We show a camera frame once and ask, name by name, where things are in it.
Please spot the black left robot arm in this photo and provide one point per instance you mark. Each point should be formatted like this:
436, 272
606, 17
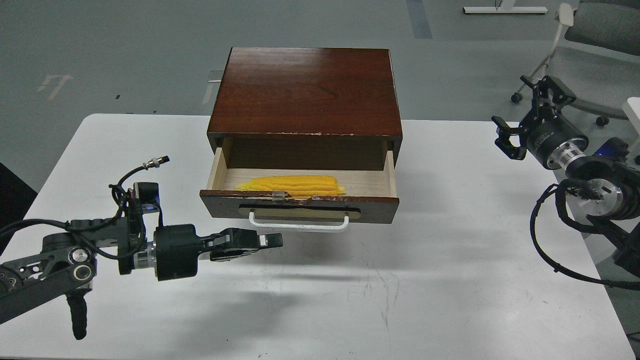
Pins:
135, 237

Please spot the grey office chair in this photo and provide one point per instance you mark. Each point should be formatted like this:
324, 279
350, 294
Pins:
595, 53

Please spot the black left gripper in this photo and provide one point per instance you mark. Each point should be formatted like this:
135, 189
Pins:
177, 248

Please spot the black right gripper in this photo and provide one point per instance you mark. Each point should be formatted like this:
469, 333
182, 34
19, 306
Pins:
545, 130

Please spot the yellow corn cob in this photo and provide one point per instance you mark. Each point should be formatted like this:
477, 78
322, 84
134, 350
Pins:
297, 186

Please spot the wooden drawer with white handle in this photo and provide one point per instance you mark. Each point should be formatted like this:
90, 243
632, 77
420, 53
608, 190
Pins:
370, 197

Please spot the dark wooden cabinet box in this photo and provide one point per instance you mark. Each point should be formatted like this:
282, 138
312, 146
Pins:
315, 108

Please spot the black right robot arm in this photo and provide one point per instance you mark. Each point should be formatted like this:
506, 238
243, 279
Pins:
599, 188

